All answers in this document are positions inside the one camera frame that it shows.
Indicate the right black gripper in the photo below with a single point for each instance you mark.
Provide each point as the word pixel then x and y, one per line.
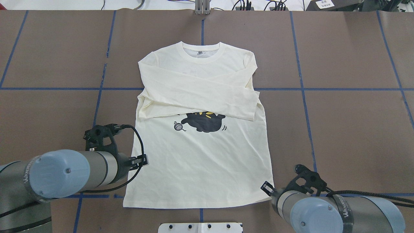
pixel 275 195

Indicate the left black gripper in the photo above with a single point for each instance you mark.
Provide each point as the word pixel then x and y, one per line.
pixel 123 165

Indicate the cream long-sleeve cat shirt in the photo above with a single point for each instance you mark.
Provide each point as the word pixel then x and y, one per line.
pixel 203 129

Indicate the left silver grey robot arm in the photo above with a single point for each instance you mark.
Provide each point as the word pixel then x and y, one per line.
pixel 28 187

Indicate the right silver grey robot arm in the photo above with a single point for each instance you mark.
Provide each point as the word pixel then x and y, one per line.
pixel 337 213

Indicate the black box with label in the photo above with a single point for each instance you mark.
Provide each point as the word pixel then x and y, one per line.
pixel 334 5

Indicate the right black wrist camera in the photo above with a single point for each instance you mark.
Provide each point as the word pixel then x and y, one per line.
pixel 312 181

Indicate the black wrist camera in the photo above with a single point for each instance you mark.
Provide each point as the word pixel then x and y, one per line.
pixel 312 181
pixel 101 138

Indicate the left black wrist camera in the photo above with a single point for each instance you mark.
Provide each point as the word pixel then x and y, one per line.
pixel 101 138

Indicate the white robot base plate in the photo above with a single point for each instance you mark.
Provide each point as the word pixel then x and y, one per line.
pixel 214 227

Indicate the aluminium frame post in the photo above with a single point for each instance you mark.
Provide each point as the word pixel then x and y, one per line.
pixel 202 7

